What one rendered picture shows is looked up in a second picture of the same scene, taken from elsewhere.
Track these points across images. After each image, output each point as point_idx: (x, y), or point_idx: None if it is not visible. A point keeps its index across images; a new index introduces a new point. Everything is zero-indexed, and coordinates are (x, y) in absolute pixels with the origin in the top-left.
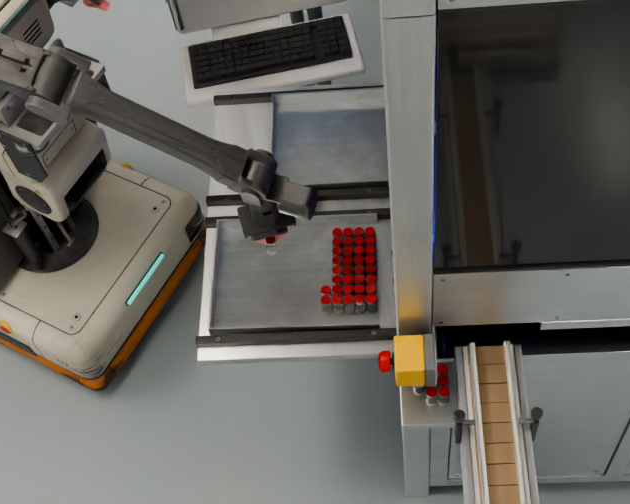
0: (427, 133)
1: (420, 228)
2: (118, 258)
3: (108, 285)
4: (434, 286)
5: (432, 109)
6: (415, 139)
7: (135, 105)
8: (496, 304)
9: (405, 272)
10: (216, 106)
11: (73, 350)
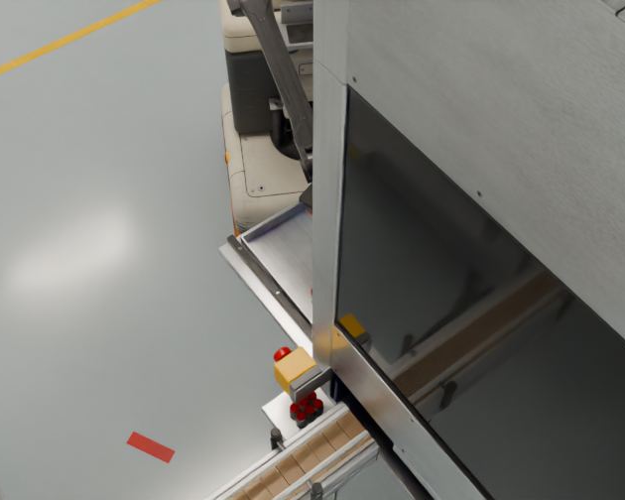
0: (334, 192)
1: (326, 274)
2: None
3: (297, 189)
4: (333, 334)
5: (338, 173)
6: (327, 189)
7: (280, 42)
8: (367, 394)
9: (317, 303)
10: None
11: (238, 203)
